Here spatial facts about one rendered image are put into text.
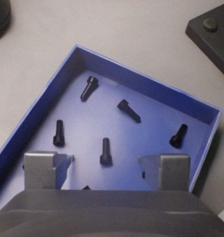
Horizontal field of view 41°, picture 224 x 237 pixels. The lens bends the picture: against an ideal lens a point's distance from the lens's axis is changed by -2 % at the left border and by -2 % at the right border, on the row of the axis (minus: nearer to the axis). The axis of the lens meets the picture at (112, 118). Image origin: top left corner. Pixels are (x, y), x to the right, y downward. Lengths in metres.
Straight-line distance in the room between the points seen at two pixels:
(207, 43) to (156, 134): 0.08
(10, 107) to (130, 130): 0.08
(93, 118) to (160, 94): 0.04
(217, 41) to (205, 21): 0.02
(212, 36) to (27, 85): 0.13
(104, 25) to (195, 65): 0.07
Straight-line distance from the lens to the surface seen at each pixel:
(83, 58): 0.20
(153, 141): 0.19
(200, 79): 0.22
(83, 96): 0.20
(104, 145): 0.18
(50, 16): 0.25
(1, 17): 0.24
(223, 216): 0.19
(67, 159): 0.16
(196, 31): 0.23
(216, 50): 0.23
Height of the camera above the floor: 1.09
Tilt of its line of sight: 64 degrees down
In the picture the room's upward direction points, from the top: 5 degrees clockwise
